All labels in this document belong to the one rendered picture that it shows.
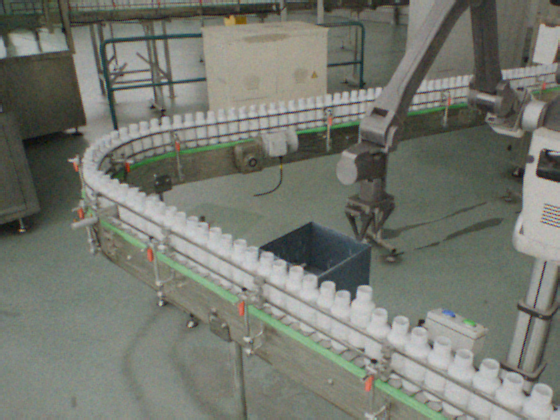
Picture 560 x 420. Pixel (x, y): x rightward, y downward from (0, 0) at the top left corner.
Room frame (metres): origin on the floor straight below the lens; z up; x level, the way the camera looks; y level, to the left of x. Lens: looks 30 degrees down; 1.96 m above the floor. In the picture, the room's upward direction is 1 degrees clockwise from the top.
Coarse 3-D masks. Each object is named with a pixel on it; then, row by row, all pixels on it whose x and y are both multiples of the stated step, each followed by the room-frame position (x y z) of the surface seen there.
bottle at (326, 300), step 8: (320, 288) 1.21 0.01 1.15; (328, 288) 1.22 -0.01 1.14; (320, 296) 1.21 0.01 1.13; (328, 296) 1.19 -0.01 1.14; (320, 304) 1.19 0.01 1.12; (328, 304) 1.18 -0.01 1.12; (320, 320) 1.19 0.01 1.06; (328, 320) 1.18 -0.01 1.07; (320, 328) 1.19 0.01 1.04; (328, 328) 1.18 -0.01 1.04; (320, 336) 1.19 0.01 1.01
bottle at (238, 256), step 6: (240, 240) 1.45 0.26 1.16; (234, 246) 1.42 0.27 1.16; (240, 246) 1.42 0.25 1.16; (246, 246) 1.44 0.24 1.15; (234, 252) 1.43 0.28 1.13; (240, 252) 1.42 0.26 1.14; (234, 258) 1.41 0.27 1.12; (240, 258) 1.41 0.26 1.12; (240, 264) 1.41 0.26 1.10; (234, 270) 1.41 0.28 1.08; (240, 270) 1.41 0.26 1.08; (234, 276) 1.42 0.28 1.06; (240, 276) 1.41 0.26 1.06; (240, 282) 1.41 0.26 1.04; (234, 288) 1.42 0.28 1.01
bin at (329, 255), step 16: (304, 224) 1.98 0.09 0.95; (320, 224) 1.98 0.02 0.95; (272, 240) 1.84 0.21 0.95; (288, 240) 1.91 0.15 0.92; (304, 240) 1.98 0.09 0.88; (320, 240) 1.98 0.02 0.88; (336, 240) 1.92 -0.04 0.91; (352, 240) 1.87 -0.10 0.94; (288, 256) 1.91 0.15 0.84; (304, 256) 1.98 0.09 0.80; (320, 256) 1.98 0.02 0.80; (336, 256) 1.92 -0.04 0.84; (352, 256) 1.73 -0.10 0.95; (368, 256) 1.80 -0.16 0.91; (304, 272) 1.62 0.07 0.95; (320, 272) 1.96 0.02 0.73; (336, 272) 1.66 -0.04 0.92; (352, 272) 1.73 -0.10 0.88; (368, 272) 1.81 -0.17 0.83; (336, 288) 1.66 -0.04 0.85; (352, 288) 1.73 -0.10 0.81
